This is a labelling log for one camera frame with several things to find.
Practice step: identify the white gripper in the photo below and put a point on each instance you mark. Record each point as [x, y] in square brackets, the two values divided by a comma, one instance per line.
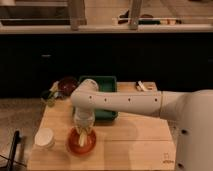
[84, 118]

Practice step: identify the yellow banana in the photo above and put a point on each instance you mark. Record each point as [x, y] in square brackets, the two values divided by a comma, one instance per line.
[82, 139]

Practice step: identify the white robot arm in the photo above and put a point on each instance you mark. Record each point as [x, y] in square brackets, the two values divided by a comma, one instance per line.
[192, 110]

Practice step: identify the red orange bowl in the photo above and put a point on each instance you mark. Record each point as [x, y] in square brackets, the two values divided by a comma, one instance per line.
[72, 143]

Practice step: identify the dark red bowl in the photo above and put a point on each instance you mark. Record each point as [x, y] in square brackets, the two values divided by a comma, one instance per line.
[67, 85]

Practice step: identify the white cup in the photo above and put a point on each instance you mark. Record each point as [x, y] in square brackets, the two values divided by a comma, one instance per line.
[44, 138]

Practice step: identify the small green cup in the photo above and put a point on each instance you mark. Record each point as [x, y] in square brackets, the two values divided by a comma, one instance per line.
[47, 97]

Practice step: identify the green plastic tray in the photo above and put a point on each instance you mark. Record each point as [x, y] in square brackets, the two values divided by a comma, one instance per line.
[94, 93]

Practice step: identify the black tripod stand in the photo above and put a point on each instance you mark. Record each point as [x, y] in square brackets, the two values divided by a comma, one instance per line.
[9, 166]

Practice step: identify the left wooden post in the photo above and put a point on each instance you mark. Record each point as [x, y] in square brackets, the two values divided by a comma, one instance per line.
[76, 10]

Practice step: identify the wooden post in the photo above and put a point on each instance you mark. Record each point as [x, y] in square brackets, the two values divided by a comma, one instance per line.
[134, 14]
[76, 10]

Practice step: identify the right wooden post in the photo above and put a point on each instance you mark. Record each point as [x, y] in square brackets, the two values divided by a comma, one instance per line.
[134, 14]

